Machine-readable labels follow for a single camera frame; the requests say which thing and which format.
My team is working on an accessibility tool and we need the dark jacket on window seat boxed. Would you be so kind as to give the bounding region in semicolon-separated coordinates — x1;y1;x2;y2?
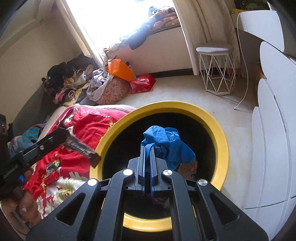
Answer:
120;23;154;50

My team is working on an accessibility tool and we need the yellow rimmed black trash bin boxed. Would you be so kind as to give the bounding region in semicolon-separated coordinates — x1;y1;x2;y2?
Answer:
89;100;230;233

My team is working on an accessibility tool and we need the red floral blanket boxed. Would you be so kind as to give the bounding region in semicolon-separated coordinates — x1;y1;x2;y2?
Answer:
25;104;135;218

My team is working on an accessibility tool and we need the white cable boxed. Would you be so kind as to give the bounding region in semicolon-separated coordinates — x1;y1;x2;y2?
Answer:
233;12;249;110

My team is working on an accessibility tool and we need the lavender garment in basket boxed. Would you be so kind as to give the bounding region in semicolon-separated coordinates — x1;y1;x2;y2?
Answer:
87;68;113;102

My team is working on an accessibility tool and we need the blue plastic bag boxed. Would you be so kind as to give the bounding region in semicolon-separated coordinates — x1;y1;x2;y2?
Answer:
141;126;196;170

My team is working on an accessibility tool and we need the pile of clothes on bed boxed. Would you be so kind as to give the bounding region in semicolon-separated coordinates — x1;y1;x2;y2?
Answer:
42;54;98;107

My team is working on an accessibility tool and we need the teal patterned pillow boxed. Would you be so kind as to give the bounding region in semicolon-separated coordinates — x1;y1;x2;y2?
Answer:
8;124;45;158

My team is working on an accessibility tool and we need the floral fabric laundry basket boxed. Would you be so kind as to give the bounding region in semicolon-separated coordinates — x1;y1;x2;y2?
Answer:
95;76;130;105

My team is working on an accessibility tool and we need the white dressing table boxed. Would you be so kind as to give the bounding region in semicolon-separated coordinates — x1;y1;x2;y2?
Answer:
236;10;295;80

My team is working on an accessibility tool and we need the cream curtain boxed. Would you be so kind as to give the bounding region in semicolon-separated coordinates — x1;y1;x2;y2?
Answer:
173;0;241;75

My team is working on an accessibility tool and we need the orange bag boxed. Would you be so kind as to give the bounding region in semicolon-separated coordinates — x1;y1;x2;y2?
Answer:
108;59;135;82

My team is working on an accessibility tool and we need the white wire frame stool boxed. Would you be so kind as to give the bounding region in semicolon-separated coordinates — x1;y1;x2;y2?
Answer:
196;42;236;96

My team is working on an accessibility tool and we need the white scalloped cabinet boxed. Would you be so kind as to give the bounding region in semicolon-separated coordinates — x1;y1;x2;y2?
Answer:
243;42;295;240

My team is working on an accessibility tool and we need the orange patterned quilt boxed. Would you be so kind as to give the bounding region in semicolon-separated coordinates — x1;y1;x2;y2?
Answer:
144;6;180;31

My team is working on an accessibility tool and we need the red plastic bag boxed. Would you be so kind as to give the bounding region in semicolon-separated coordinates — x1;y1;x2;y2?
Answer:
130;74;156;94

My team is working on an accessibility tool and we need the person's left hand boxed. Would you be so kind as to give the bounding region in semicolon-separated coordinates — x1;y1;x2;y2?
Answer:
1;169;41;229

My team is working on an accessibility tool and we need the dark snack wrapper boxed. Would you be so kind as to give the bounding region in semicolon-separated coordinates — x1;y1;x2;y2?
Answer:
63;135;101;168

